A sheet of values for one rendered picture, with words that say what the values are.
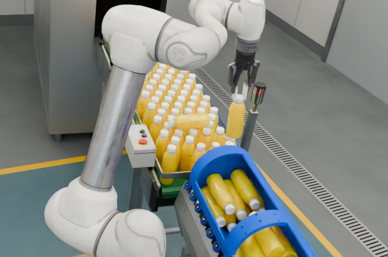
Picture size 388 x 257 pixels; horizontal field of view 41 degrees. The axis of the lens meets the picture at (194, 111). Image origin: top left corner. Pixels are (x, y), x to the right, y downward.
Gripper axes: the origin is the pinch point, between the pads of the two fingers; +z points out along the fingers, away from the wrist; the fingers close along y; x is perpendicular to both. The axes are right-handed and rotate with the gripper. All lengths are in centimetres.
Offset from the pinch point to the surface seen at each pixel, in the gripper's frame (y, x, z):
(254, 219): -13, -50, 18
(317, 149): 153, 132, 171
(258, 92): 28, 35, 27
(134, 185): -40, 16, 59
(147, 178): -33, 18, 57
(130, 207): -42, 16, 72
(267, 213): -8, -49, 17
